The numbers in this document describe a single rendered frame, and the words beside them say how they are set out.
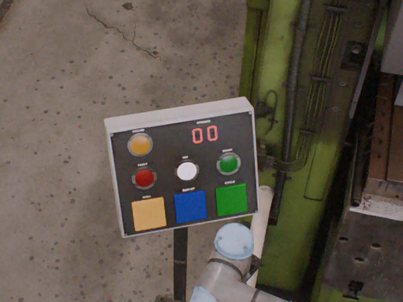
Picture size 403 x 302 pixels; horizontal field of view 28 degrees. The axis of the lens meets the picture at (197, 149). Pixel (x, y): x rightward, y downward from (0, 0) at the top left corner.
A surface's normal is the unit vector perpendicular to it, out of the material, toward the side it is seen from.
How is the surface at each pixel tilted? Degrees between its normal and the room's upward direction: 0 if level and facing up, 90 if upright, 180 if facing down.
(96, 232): 0
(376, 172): 0
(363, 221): 90
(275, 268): 90
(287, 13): 90
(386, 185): 90
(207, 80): 0
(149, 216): 60
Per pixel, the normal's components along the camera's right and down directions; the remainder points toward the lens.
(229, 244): 0.03, -0.59
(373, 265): -0.22, 0.79
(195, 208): 0.20, 0.40
